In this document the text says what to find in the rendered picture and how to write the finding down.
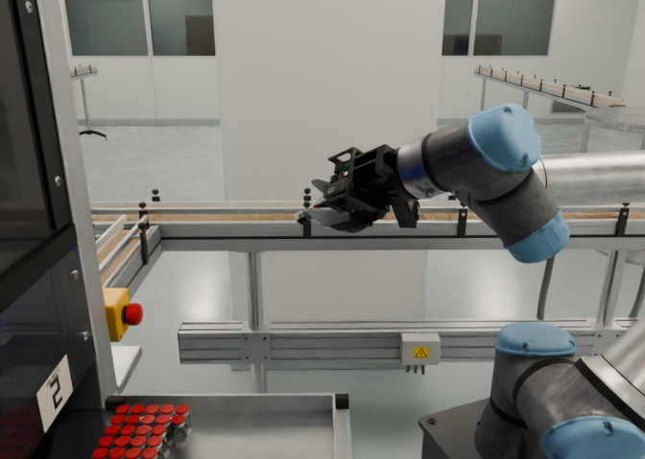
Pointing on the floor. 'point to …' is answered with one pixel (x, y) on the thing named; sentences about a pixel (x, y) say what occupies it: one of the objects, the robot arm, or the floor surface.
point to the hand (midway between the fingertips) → (322, 212)
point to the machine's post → (52, 21)
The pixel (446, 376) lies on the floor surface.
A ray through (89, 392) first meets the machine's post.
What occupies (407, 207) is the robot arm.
